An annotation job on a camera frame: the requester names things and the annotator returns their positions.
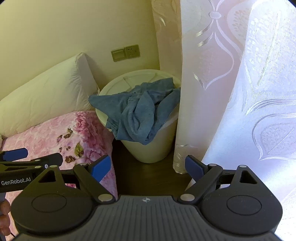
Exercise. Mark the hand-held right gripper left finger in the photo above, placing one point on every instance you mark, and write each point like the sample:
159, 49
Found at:
101, 168

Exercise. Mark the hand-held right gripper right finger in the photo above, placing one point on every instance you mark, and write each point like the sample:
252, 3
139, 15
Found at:
193, 168

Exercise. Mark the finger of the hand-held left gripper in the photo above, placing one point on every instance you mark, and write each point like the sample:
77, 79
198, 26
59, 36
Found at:
16, 154
49, 159

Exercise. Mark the blue denim jeans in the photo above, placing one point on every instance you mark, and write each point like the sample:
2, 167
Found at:
138, 111

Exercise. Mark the person's left hand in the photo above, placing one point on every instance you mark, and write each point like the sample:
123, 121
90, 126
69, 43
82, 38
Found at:
4, 217

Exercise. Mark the pink floral blanket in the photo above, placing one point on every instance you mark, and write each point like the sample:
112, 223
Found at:
34, 139

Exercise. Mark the white pillow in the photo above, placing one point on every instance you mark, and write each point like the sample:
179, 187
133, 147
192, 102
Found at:
46, 92

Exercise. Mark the white patterned curtain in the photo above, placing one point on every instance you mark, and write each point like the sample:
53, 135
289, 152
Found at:
231, 92

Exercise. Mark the beige wall switch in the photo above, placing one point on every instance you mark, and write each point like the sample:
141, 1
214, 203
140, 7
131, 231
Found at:
118, 55

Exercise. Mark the beige wall socket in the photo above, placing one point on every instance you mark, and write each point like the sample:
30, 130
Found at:
132, 51

